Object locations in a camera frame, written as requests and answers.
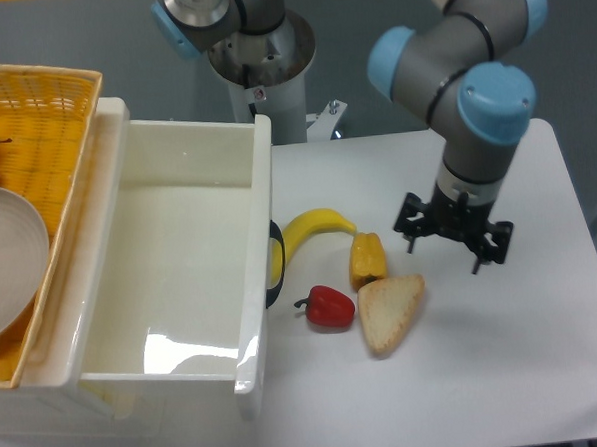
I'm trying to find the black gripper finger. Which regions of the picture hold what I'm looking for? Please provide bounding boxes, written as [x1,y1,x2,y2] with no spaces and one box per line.
[469,221,514,275]
[393,192,432,254]

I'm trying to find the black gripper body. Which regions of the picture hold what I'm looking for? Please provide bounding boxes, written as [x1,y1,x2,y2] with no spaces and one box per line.
[427,184,494,244]

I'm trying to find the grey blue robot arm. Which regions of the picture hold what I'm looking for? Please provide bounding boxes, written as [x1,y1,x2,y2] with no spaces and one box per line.
[151,0,548,266]

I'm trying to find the white drawer cabinet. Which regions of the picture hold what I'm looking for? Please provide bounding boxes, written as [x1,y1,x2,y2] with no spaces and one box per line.
[0,97,150,437]

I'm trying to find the yellow bell pepper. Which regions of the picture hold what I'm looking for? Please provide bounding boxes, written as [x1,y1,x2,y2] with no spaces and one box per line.
[349,232,388,291]

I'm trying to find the yellow banana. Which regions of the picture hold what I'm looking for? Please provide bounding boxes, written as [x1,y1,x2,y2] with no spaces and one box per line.
[270,208,357,286]

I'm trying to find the triangular bread slice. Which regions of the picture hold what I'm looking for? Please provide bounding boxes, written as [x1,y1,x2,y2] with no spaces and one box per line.
[357,273,426,357]

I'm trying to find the red bell pepper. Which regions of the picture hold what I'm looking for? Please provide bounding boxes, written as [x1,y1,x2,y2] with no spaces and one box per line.
[294,285,355,329]

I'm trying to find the yellow woven basket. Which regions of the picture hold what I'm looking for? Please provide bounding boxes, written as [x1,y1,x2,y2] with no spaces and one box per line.
[0,64,103,389]

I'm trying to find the grey ribbed plate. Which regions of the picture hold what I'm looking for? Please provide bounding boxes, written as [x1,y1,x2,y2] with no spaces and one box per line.
[0,187,50,334]

